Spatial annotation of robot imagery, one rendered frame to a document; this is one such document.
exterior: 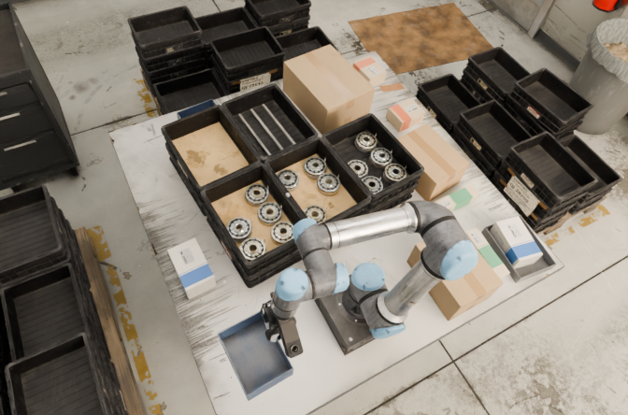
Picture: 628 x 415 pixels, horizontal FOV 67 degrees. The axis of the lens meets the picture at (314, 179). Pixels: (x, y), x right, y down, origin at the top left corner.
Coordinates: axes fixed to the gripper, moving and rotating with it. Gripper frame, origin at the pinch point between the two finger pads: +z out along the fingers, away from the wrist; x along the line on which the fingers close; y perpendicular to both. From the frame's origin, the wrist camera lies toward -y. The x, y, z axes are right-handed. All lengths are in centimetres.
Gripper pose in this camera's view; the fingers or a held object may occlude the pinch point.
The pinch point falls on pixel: (277, 339)
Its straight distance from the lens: 151.5
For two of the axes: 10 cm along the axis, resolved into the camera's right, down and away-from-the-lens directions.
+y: -4.4, -7.5, 5.0
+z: -2.0, 6.2, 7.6
